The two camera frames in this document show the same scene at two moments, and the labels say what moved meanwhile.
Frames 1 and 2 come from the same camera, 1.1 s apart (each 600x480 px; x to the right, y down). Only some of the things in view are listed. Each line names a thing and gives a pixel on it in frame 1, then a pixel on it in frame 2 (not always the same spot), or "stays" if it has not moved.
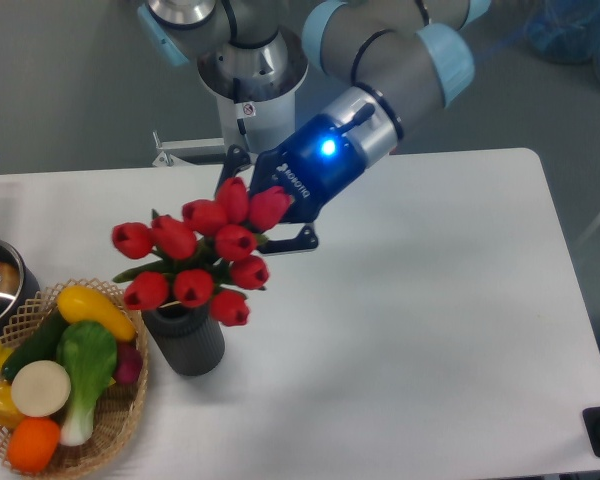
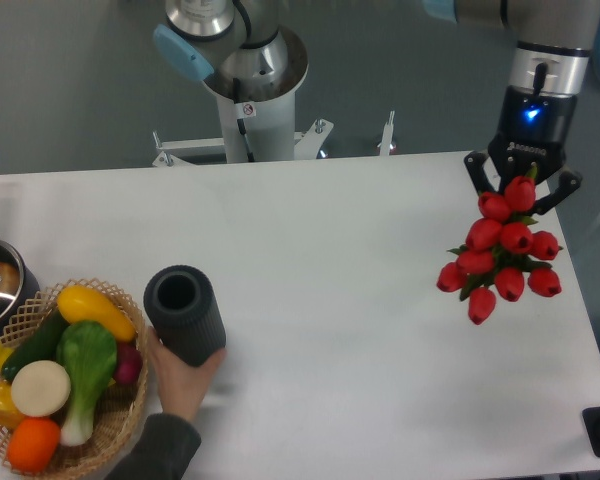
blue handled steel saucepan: (8, 285) stays
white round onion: (41, 388) stays
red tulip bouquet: (205, 254) to (500, 250)
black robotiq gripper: (315, 162) to (533, 132)
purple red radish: (129, 363) stays
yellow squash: (77, 303) stays
